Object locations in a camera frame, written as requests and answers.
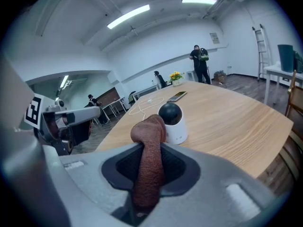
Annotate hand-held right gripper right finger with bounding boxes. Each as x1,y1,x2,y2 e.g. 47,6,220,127
151,142,277,227

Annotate wall poster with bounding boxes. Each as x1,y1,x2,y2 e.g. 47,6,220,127
209,32,221,44

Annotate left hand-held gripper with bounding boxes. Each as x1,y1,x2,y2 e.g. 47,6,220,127
24,93,102,130

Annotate cardboard boxes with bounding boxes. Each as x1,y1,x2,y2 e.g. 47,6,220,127
214,70,227,84

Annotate person's left hand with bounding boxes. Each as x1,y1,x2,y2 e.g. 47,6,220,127
44,116,73,151

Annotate white desk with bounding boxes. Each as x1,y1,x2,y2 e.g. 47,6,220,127
100,96,127,118
134,85,159,101

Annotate brown cloth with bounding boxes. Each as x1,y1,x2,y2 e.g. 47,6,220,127
130,114,168,209

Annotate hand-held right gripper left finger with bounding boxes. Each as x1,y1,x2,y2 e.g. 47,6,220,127
60,142,143,216

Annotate chair with green backpack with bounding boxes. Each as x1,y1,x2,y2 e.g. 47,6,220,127
127,91,139,107

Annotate small white table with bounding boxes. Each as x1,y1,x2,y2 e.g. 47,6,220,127
263,64,303,105

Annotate white charging cable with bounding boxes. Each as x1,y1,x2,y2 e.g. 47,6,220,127
129,97,165,122

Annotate white camera with black dome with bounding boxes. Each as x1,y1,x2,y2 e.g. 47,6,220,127
158,102,189,145

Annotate aluminium ladder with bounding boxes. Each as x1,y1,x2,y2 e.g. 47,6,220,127
252,24,272,82

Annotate dark transparent container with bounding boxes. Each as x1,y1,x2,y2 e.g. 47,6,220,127
293,50,303,74

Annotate gold frame shelf cart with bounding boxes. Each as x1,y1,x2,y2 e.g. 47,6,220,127
284,70,303,137

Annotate yellow flowers in white pot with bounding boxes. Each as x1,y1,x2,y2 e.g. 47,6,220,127
169,71,185,87

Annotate smartphone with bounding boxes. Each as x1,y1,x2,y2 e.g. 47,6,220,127
167,91,188,103

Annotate teal bin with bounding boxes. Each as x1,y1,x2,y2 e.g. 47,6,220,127
277,44,295,72

